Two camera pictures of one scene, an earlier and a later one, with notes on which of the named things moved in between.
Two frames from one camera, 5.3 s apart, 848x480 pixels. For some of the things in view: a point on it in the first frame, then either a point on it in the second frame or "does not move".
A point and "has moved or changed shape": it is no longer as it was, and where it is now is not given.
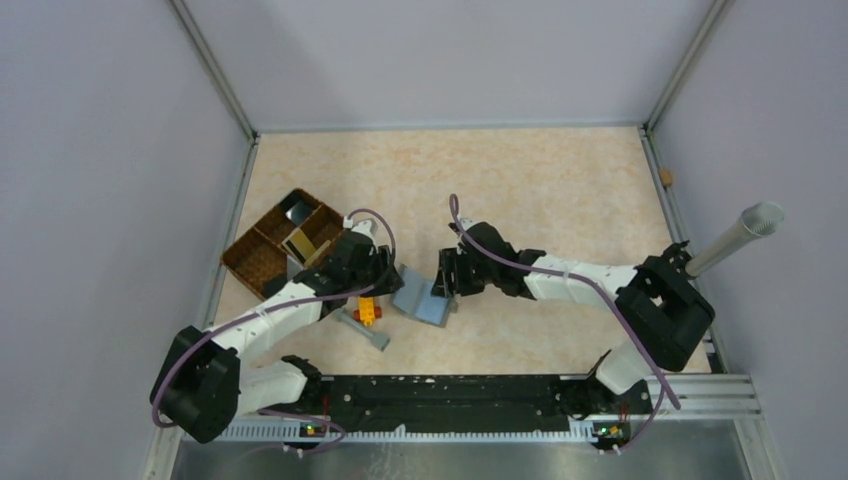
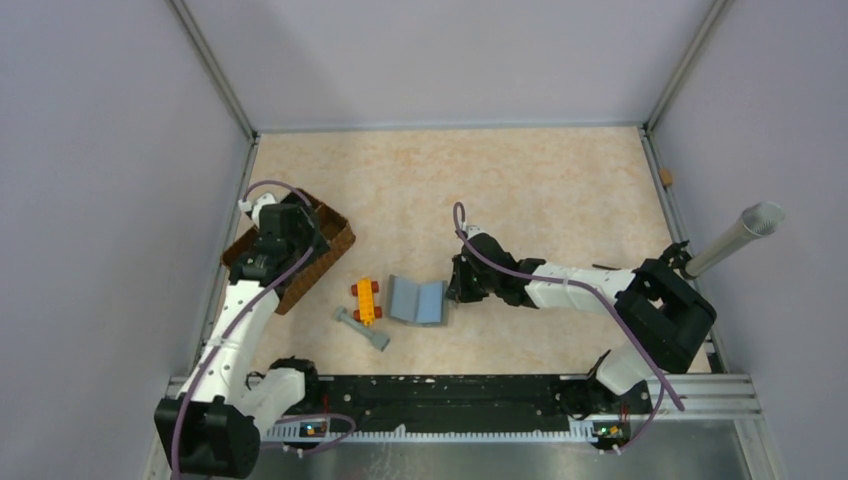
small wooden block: x=666 y=176 does not move
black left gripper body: x=375 y=271 to x=299 y=244
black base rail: x=470 y=404 does not move
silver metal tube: x=759 y=220 does not move
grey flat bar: x=378 y=340 does not move
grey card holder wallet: x=413 y=297 has moved or changed shape
